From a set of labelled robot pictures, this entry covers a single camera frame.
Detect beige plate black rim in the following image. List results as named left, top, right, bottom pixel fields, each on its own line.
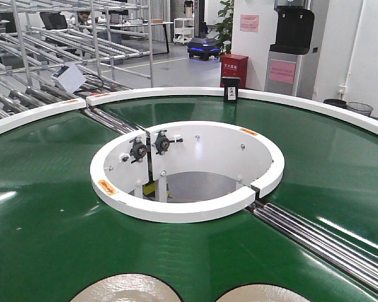
left=217, top=284, right=308, bottom=302
left=71, top=273, right=182, bottom=301

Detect red fire extinguisher box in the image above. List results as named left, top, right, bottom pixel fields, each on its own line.
left=220, top=53, right=248, bottom=89

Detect black blue mobile robot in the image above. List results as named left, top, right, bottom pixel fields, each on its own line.
left=187, top=37, right=221, bottom=60

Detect green potted plant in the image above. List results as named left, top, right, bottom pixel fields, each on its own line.
left=215, top=0, right=234, bottom=55

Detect white control box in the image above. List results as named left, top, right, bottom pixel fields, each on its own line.
left=51, top=63, right=86, bottom=93

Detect black water dispenser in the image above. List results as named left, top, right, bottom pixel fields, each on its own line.
left=265, top=1, right=314, bottom=96

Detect metal roller rack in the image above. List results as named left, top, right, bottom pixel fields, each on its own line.
left=0, top=1, right=153, bottom=119

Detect steel rollers right gap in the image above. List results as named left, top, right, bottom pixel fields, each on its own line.
left=246, top=201, right=378, bottom=294

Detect white inner conveyor ring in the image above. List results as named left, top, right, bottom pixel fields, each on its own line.
left=89, top=120, right=285, bottom=224

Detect black bearing mount right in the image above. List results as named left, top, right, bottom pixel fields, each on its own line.
left=155, top=130, right=170, bottom=155

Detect black bearing mount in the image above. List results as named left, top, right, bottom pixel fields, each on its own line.
left=130, top=137, right=147, bottom=164
left=155, top=130, right=170, bottom=155

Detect black bearing mount left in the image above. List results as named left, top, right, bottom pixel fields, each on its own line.
left=130, top=137, right=147, bottom=164

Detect black sensor box on rail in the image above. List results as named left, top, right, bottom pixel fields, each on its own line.
left=221, top=77, right=241, bottom=103

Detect wire mesh waste bin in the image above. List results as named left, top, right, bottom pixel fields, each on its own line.
left=346, top=102, right=374, bottom=116

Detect white outer conveyor guard rail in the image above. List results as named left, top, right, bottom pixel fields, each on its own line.
left=0, top=87, right=378, bottom=135

